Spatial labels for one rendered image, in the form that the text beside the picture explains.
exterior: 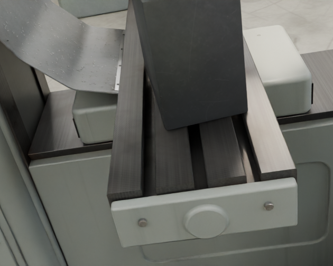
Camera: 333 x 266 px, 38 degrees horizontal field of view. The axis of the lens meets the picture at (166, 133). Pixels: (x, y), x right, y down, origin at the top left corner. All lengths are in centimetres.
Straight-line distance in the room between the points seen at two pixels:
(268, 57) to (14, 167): 59
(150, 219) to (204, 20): 25
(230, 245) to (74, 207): 40
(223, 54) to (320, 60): 64
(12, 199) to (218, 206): 60
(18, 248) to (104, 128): 35
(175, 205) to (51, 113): 68
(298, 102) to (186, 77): 43
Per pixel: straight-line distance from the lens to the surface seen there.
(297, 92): 100
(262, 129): 65
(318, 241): 129
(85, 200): 113
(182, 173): 59
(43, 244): 119
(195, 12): 60
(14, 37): 98
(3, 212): 111
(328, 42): 309
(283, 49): 111
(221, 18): 61
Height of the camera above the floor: 133
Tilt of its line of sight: 34 degrees down
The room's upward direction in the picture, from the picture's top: 11 degrees counter-clockwise
